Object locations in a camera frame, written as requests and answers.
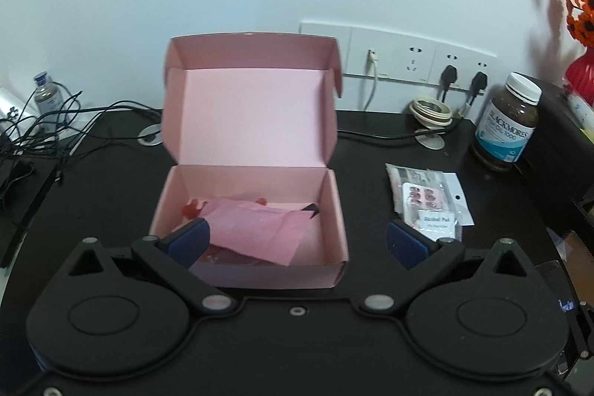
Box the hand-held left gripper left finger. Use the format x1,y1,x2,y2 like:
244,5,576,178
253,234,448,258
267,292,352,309
69,217,235,314

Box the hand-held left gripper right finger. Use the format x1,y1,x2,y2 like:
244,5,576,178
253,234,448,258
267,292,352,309
363,219,532,314

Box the red massage comb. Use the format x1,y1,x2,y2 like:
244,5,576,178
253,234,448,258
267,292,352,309
181,196,269,268

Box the small white pad packet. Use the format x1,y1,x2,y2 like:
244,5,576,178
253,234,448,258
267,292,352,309
417,210,458,243

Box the pink nail sticker packet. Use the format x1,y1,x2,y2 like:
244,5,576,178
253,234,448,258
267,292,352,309
401,180,452,211

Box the white instruction packet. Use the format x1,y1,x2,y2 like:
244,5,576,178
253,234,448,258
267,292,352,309
385,163,448,220

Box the pink foil packet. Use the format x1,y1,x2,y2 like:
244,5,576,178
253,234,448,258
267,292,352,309
169,199,311,267

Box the pink cardboard box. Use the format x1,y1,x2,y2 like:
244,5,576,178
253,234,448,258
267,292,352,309
149,32,350,289

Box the black wooden desktop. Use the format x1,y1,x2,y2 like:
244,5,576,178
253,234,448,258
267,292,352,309
0,106,594,396

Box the grey desk grommet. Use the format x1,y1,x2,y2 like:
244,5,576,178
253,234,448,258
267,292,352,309
415,129,446,151
138,124,164,145

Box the cream round lid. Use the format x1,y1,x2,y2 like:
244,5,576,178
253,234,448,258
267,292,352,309
409,98,453,128

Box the brown supplement bottle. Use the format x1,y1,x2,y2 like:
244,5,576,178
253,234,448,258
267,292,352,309
471,72,543,172

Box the black smartphone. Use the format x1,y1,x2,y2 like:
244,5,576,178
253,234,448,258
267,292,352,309
533,259,581,318

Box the black power plug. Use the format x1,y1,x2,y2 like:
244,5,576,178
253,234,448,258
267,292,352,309
464,72,489,118
438,66,460,102

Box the small clear bottle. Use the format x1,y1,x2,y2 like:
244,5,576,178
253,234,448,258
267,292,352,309
33,72,63,116

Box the white plastic package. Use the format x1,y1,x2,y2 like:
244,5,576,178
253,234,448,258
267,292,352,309
568,92,594,146

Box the white plastic device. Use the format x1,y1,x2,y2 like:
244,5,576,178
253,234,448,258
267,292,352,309
0,87,24,121

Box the red vase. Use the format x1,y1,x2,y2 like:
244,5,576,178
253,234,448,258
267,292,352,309
564,53,594,107

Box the black power cable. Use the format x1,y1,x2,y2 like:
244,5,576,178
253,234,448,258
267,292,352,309
336,118,465,141

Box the white network cable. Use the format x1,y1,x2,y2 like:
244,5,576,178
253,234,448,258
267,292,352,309
362,49,379,113

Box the tangle of black cables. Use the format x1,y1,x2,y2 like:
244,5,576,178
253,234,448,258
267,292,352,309
0,89,165,156

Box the white wall socket panel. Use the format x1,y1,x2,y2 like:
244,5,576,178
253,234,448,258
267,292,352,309
299,21,499,89

